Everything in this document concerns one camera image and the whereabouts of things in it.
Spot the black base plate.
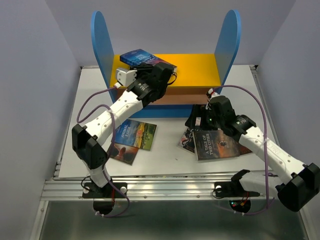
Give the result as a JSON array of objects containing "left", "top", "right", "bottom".
[
  {"left": 80, "top": 181, "right": 130, "bottom": 218},
  {"left": 211, "top": 181, "right": 261, "bottom": 215}
]

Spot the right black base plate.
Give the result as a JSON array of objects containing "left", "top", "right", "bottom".
[{"left": 211, "top": 181, "right": 261, "bottom": 215}]

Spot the Little Women floral book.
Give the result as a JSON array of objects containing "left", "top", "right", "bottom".
[{"left": 178, "top": 128, "right": 195, "bottom": 154}]

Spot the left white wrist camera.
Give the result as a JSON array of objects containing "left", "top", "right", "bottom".
[{"left": 114, "top": 67, "right": 137, "bottom": 89}]

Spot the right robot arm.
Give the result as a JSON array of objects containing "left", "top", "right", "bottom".
[{"left": 185, "top": 94, "right": 320, "bottom": 212}]

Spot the brown Edmund Burke book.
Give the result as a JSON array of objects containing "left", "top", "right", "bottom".
[{"left": 238, "top": 145, "right": 252, "bottom": 156}]

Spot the Animal Farm book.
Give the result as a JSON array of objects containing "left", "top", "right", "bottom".
[{"left": 115, "top": 119, "right": 157, "bottom": 151}]

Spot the Three Days to See book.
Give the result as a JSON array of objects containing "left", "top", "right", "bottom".
[{"left": 110, "top": 143, "right": 139, "bottom": 166}]

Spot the Jane Eyre book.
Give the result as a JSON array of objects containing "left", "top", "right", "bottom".
[{"left": 119, "top": 49, "right": 177, "bottom": 73}]

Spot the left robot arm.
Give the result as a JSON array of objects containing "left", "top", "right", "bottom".
[{"left": 71, "top": 62, "right": 174, "bottom": 197}]

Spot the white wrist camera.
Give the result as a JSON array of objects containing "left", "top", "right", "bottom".
[
  {"left": 206, "top": 88, "right": 220, "bottom": 101},
  {"left": 114, "top": 67, "right": 137, "bottom": 89}
]

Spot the A Tale of Two Cities book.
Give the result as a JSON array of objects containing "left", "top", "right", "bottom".
[{"left": 193, "top": 130, "right": 240, "bottom": 161}]

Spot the blue wooden bookshelf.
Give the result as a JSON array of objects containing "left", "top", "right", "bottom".
[{"left": 90, "top": 9, "right": 242, "bottom": 118}]

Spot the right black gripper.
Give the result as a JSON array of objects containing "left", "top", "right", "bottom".
[{"left": 184, "top": 104, "right": 224, "bottom": 131}]

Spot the aluminium mounting rail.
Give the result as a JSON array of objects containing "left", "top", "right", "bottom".
[{"left": 43, "top": 177, "right": 306, "bottom": 201}]

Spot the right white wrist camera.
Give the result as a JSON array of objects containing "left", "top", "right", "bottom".
[{"left": 206, "top": 88, "right": 220, "bottom": 101}]

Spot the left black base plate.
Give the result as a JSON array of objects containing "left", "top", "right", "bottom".
[{"left": 80, "top": 181, "right": 130, "bottom": 218}]

